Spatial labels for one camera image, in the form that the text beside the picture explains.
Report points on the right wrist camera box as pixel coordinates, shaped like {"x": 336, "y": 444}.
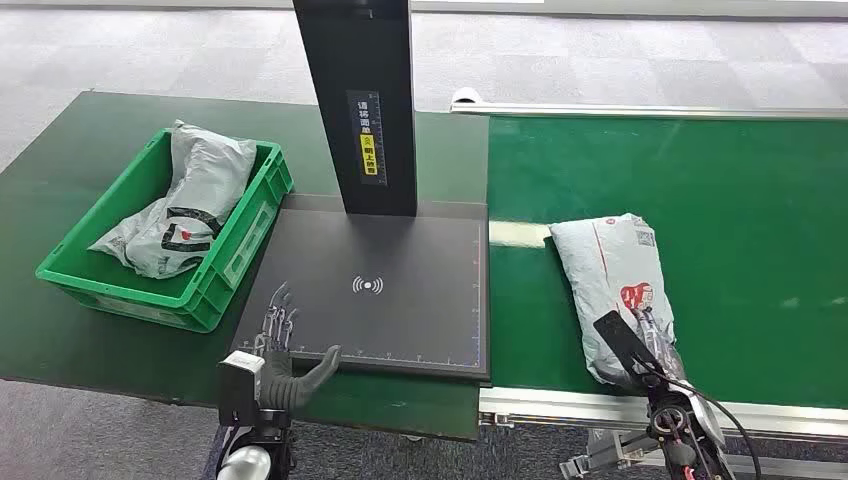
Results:
{"x": 623, "y": 344}

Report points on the aluminium conveyor side rail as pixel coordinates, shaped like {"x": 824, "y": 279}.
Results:
{"x": 662, "y": 110}
{"x": 782, "y": 418}

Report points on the black scanner column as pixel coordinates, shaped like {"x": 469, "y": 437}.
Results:
{"x": 358, "y": 53}

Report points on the black and yellow label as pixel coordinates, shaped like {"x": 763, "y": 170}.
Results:
{"x": 368, "y": 139}

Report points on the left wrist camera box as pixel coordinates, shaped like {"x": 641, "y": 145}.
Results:
{"x": 238, "y": 391}

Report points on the black scanner base plate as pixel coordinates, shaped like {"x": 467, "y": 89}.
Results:
{"x": 397, "y": 318}

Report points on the metal conveyor bracket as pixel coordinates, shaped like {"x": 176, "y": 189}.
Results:
{"x": 603, "y": 454}

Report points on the grey package with black print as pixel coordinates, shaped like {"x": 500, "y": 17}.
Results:
{"x": 199, "y": 192}

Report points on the green conveyor belt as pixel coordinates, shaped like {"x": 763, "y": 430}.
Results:
{"x": 729, "y": 232}

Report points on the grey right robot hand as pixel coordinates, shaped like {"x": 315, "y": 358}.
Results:
{"x": 652, "y": 338}

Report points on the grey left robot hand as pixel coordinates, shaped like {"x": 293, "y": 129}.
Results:
{"x": 295, "y": 387}

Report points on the grey package with red print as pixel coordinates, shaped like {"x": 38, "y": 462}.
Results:
{"x": 609, "y": 265}

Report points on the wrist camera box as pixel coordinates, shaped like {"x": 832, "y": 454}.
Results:
{"x": 238, "y": 391}
{"x": 623, "y": 344}

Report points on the green plastic crate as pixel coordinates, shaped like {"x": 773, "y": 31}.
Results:
{"x": 225, "y": 265}

